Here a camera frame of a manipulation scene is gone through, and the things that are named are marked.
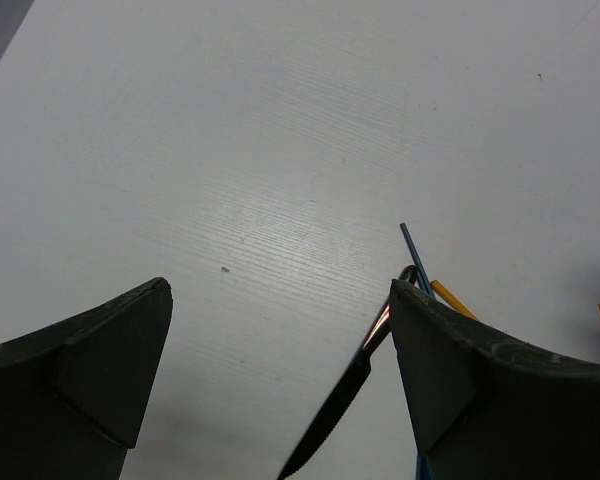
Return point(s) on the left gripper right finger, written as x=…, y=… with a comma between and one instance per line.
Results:
x=486, y=405

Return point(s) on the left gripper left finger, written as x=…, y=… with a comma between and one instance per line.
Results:
x=73, y=395

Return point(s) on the orange chopstick horizontal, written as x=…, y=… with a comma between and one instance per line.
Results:
x=447, y=296

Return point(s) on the black handle silver knife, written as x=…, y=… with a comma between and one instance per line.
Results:
x=341, y=396

